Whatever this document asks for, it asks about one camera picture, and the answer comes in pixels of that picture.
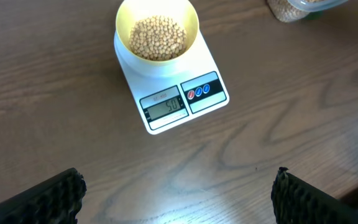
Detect soybeans in bowl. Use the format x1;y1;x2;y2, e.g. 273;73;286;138
129;16;187;61

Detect clear container of soybeans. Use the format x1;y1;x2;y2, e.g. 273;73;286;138
266;0;347;23

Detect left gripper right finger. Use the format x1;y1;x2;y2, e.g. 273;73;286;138
271;167;358;224

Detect yellow bowl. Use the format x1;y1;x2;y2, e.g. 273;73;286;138
116;0;200;65

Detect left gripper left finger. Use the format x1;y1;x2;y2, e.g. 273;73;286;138
0;168;86;224

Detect white digital kitchen scale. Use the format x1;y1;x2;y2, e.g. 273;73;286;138
114;33;229;134

